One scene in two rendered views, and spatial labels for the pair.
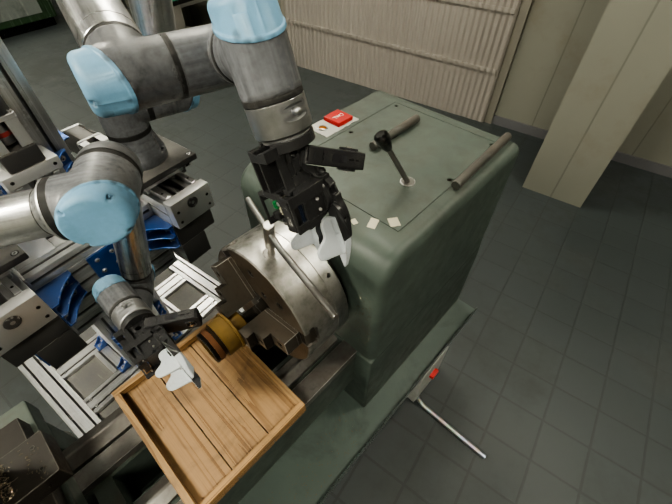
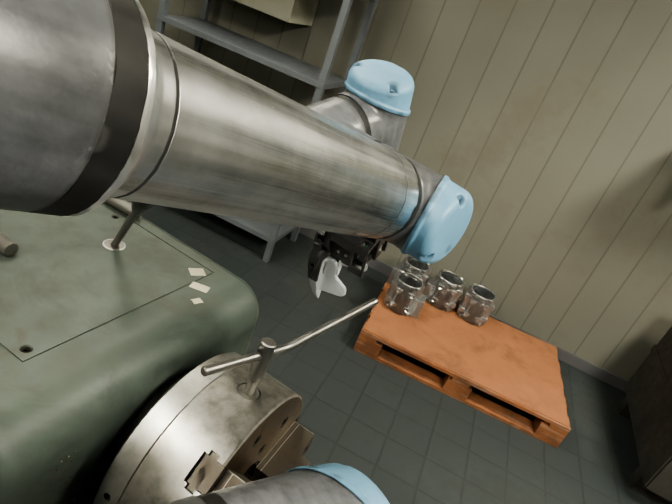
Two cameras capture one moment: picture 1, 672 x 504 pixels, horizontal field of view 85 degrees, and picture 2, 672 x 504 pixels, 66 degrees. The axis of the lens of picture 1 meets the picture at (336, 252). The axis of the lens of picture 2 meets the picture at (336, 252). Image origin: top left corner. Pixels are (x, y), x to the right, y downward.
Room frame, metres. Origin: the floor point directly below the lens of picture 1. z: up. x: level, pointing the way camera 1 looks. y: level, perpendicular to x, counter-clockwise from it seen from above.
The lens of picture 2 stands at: (0.68, 0.64, 1.75)
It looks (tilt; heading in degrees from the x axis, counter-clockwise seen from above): 26 degrees down; 246
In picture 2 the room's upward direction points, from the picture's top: 21 degrees clockwise
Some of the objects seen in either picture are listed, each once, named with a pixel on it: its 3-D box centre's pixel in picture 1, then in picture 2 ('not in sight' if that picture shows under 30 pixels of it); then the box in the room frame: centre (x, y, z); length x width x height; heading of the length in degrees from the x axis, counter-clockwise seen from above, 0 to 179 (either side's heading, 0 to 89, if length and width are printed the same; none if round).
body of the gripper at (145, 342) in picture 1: (148, 342); not in sight; (0.38, 0.40, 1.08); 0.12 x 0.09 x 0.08; 47
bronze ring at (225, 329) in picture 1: (225, 334); not in sight; (0.40, 0.24, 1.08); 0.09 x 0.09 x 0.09; 47
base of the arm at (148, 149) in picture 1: (134, 142); not in sight; (0.94, 0.58, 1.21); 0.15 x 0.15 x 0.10
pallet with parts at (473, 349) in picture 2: not in sight; (470, 335); (-1.35, -1.51, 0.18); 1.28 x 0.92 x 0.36; 144
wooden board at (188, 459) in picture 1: (209, 401); not in sight; (0.33, 0.31, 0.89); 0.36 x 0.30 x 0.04; 47
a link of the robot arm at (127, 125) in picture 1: (119, 102); not in sight; (0.94, 0.57, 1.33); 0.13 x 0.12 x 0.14; 124
